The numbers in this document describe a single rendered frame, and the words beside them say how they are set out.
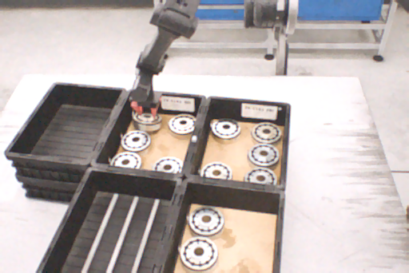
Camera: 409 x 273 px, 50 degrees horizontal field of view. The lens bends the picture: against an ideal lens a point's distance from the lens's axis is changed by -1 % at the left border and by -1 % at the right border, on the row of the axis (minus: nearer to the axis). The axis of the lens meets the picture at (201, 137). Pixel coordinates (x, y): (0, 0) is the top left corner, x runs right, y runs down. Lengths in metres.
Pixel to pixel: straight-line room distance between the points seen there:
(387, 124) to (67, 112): 2.05
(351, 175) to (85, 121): 1.00
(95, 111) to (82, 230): 0.55
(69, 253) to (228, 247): 0.45
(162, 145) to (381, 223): 0.78
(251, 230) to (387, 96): 2.15
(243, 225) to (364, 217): 0.45
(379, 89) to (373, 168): 1.66
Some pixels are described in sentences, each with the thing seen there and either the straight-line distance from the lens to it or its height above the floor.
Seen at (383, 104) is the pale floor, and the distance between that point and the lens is 3.20.
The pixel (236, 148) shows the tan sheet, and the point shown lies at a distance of 1.53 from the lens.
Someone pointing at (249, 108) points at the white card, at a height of 0.90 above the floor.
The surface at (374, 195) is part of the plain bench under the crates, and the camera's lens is 1.64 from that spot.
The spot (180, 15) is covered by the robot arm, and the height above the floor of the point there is 1.42.
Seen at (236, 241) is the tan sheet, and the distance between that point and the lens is 1.29.
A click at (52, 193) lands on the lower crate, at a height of 0.74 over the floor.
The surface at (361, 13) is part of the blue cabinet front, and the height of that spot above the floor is 0.38.
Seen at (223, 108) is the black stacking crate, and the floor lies 0.88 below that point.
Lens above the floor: 1.91
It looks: 43 degrees down
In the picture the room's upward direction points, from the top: 3 degrees counter-clockwise
